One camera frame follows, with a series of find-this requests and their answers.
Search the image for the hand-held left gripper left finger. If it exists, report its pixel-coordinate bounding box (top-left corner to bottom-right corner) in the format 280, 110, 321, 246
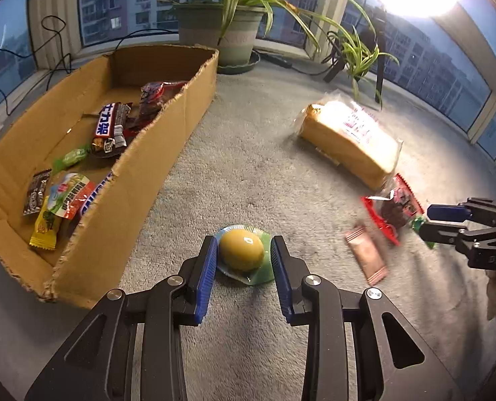
24, 235, 218, 401

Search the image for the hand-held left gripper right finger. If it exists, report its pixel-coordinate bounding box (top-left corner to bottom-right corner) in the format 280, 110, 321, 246
271, 235, 470, 401

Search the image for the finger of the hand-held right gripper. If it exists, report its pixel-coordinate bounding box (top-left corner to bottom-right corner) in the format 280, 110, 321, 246
419, 221, 496, 255
427, 198, 496, 226

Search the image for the green snack packet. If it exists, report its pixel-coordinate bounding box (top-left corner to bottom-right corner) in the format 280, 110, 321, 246
411, 214, 436, 249

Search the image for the yellow jelly cup green lid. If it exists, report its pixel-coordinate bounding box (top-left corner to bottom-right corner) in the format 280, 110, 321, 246
214, 224, 276, 287

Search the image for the cardboard box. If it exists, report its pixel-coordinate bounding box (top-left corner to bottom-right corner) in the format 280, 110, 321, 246
0, 44, 220, 310

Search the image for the blue snack bar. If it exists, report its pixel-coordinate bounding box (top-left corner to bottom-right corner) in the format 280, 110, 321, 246
78, 171, 115, 220

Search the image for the yellow-green snack packet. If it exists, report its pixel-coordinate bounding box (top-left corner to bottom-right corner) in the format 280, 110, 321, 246
47, 171, 97, 220

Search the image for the yellow snack packet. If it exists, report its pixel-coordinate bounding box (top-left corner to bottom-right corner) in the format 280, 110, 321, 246
29, 195, 62, 252

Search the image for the light green candy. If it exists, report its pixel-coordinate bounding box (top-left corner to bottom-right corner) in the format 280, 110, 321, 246
52, 144, 92, 172

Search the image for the large brown chocolate bar bag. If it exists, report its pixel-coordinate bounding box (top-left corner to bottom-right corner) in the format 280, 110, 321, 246
90, 101, 132, 159

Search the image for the red packet of dark snack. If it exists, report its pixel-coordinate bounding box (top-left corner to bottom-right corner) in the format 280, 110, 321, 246
361, 174, 425, 246
126, 80, 189, 134

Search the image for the small dark snack packet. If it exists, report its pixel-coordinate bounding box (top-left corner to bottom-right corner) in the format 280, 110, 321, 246
22, 168, 53, 217

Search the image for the pink striped sachet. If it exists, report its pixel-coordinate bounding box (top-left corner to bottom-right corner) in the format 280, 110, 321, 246
344, 226, 388, 287

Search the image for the bagged sliced bread loaf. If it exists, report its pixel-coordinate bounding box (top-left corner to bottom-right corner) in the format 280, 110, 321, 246
297, 92, 404, 190

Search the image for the small spider plant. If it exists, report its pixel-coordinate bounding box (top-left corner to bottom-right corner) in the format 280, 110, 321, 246
310, 12, 401, 111

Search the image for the black tripod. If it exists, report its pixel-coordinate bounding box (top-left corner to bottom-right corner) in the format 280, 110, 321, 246
323, 17, 386, 105

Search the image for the large potted spider plant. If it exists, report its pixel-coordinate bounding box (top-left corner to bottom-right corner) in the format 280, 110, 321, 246
160, 0, 328, 76

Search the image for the black inline cable remote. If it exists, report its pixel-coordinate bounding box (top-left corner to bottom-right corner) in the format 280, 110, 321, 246
260, 52, 292, 70

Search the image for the black cable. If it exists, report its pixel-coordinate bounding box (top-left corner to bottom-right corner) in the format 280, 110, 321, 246
0, 16, 182, 113

